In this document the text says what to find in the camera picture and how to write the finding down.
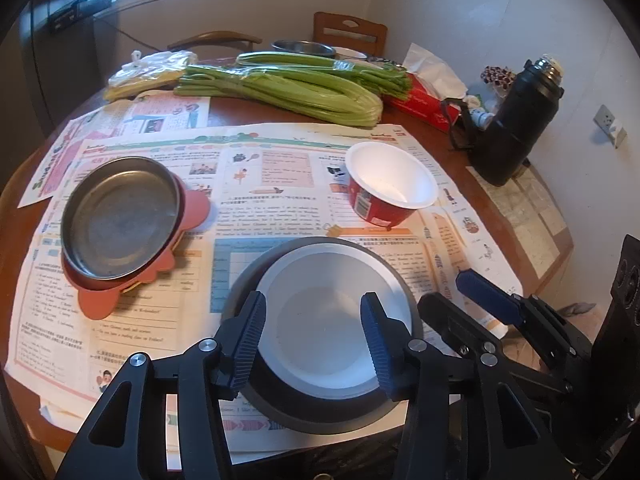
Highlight large steel bowl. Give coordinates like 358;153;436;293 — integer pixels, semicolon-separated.
210;236;423;434

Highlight red paper bowl white inside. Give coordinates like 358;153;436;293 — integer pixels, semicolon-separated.
257;243;412;400

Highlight orange plastic plate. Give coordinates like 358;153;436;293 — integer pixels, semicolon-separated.
61;171;209;320

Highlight steel plate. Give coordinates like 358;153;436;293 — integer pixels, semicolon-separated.
61;156;182;282

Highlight black thermos bottle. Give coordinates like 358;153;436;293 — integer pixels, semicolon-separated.
440;55;564;186

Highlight large front newspaper sheet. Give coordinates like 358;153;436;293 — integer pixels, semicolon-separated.
6;124;522;429

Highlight red tissue box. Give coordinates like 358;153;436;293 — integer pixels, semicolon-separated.
383;74;460;133

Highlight patterned small object behind thermos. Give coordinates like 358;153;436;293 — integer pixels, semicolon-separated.
480;66;516;91

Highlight white tissue paper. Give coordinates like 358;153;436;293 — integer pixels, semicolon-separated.
402;44;468;101

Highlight celery bunch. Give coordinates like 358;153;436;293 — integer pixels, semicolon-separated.
174;51;412;128

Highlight rear newspaper sheet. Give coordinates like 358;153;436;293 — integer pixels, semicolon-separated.
18;90;209;207

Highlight yellow vegetables in plastic bag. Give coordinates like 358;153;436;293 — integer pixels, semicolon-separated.
103;50;198;102

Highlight wooden chair with slot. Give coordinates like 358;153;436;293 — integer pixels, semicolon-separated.
312;12;387;56

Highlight steel bowl at back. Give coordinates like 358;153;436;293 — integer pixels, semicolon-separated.
271;40;336;58

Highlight curved wooden chair back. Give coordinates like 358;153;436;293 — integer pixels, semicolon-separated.
167;30;262;52

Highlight black device on sill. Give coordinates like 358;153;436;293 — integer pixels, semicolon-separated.
47;0;113;34

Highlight wall power socket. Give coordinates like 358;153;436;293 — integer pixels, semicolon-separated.
593;104;627;148

